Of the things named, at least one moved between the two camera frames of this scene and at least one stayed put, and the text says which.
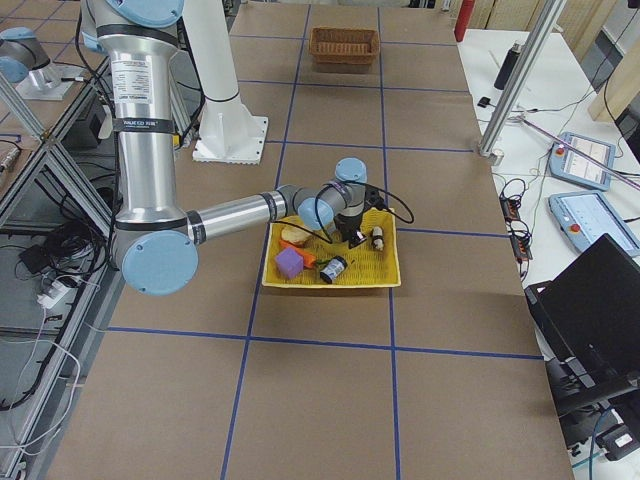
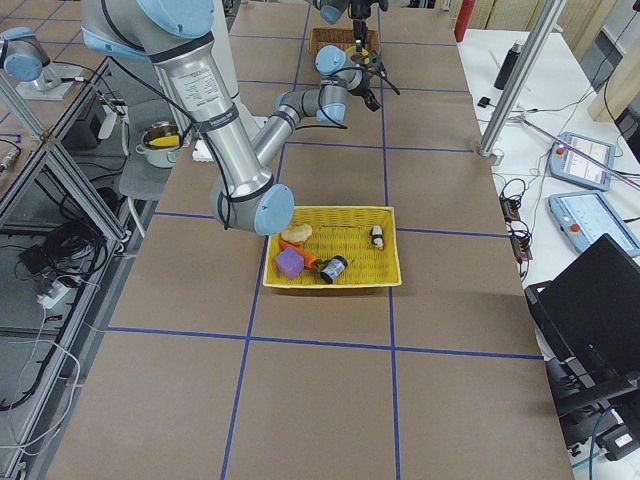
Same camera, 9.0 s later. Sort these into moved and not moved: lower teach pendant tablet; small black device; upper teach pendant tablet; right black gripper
Moved: right black gripper
Not moved: lower teach pendant tablet; upper teach pendant tablet; small black device
